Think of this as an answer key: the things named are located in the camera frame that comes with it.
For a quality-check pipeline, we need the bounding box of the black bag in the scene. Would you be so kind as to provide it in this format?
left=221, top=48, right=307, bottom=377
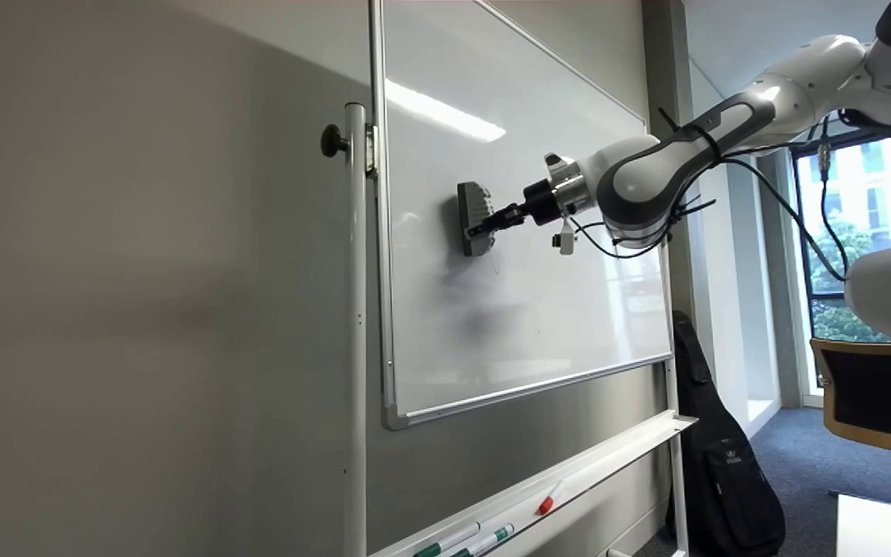
left=667, top=311, right=790, bottom=557

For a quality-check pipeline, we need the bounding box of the green capped marker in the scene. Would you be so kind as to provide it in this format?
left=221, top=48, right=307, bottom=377
left=411, top=520, right=485, bottom=557
left=451, top=524, right=517, bottom=557

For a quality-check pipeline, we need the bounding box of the white whiteboard stand frame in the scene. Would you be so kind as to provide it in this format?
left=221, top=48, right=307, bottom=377
left=338, top=97, right=694, bottom=557

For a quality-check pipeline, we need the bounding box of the large whiteboard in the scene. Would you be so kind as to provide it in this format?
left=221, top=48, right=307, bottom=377
left=366, top=0, right=674, bottom=434

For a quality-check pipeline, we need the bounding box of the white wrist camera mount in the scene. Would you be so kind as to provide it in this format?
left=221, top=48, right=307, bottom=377
left=542, top=150, right=585, bottom=258

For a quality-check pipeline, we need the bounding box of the red capped marker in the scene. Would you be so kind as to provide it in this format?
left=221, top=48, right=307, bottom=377
left=533, top=481, right=585, bottom=520

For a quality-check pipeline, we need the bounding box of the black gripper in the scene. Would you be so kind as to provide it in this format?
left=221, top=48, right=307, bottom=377
left=468, top=174, right=569, bottom=243

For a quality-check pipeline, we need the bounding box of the white whiteboard pen tray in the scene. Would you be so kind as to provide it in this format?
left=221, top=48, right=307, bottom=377
left=367, top=410, right=702, bottom=557

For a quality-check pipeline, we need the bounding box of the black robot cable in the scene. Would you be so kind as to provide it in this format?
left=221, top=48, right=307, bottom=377
left=566, top=105, right=891, bottom=289

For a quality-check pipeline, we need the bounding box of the window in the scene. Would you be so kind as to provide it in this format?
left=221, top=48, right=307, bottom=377
left=791, top=127, right=891, bottom=349

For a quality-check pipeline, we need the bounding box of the wooden black chair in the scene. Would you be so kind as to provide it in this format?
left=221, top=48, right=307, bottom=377
left=808, top=336, right=891, bottom=511

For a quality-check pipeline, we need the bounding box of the black stand knob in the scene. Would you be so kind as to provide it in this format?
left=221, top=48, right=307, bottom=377
left=318, top=120, right=355, bottom=165

